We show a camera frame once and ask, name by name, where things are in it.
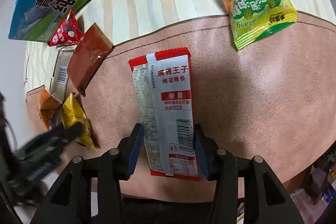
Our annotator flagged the red white spicy strip packet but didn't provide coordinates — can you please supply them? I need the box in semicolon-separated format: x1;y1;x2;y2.
129;48;201;181

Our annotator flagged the small orange snack bag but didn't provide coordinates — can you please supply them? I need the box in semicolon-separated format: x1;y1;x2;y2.
38;89;61;129

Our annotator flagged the small yellow snack bag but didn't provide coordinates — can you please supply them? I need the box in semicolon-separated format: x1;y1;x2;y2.
62;93;97;151

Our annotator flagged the white barcode snack packet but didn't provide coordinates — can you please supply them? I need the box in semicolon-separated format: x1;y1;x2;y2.
45;45;76;103

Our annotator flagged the pink brown suede blanket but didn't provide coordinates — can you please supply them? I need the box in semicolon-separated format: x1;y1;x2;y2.
56;12;335;182

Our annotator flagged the dark red snack packet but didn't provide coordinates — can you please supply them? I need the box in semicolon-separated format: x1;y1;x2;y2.
67;23;114;97

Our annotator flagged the small red triangle packet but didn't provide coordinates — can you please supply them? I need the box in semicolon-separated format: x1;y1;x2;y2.
47;9;84;47

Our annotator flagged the white striped blanket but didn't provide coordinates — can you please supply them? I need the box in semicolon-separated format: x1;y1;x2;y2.
23;0;336;94

